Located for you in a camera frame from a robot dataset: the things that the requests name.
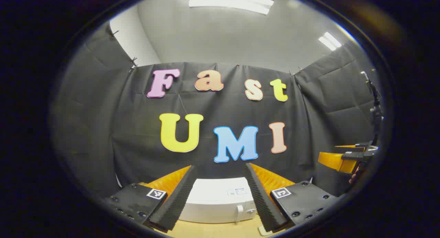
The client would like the white microwave oven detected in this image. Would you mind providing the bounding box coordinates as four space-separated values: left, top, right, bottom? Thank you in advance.
179 178 256 224

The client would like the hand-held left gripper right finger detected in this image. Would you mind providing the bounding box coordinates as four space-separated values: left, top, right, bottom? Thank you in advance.
244 163 340 233

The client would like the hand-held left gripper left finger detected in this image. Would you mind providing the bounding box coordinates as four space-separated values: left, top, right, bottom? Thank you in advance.
103 165 199 233

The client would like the ceiling light panel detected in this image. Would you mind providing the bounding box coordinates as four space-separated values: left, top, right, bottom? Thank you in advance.
188 0 275 15
318 32 342 51

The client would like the black backdrop cloth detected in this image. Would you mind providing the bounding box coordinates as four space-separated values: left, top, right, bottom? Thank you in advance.
52 21 382 201

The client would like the black pole stand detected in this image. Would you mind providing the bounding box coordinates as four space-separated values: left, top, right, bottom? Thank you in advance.
361 71 384 145

